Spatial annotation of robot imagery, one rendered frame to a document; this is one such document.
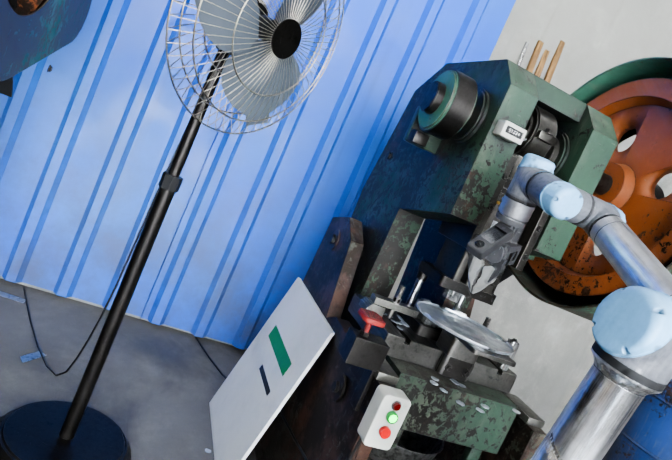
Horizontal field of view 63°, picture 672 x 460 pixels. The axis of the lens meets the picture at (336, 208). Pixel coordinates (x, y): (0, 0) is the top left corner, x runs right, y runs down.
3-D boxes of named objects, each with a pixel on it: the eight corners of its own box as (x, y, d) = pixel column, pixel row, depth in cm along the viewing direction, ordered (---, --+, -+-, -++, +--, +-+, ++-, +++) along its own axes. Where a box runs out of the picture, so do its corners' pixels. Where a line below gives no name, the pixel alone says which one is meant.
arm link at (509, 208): (526, 207, 125) (497, 191, 130) (517, 225, 126) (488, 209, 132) (540, 208, 130) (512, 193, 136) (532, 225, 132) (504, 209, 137)
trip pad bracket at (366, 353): (360, 414, 136) (392, 343, 135) (325, 404, 133) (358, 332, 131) (353, 401, 142) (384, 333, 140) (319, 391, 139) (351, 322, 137)
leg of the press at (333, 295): (300, 615, 137) (453, 291, 129) (258, 610, 134) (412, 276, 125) (254, 409, 224) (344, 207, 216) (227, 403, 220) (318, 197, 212)
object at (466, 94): (467, 163, 148) (503, 86, 146) (432, 147, 144) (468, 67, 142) (432, 153, 169) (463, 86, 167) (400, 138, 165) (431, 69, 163)
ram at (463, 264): (501, 301, 156) (547, 206, 154) (459, 285, 152) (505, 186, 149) (471, 280, 173) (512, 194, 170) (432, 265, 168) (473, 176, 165)
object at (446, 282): (490, 314, 163) (498, 297, 162) (435, 293, 156) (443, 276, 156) (464, 294, 178) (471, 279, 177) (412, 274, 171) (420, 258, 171)
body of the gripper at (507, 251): (513, 267, 136) (535, 224, 133) (495, 269, 130) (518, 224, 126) (488, 252, 141) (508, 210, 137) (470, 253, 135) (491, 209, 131)
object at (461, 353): (496, 408, 142) (519, 362, 141) (452, 395, 138) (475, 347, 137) (451, 362, 166) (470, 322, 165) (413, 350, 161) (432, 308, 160)
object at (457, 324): (478, 322, 173) (479, 319, 173) (533, 366, 146) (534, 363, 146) (401, 294, 164) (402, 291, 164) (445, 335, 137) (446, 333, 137)
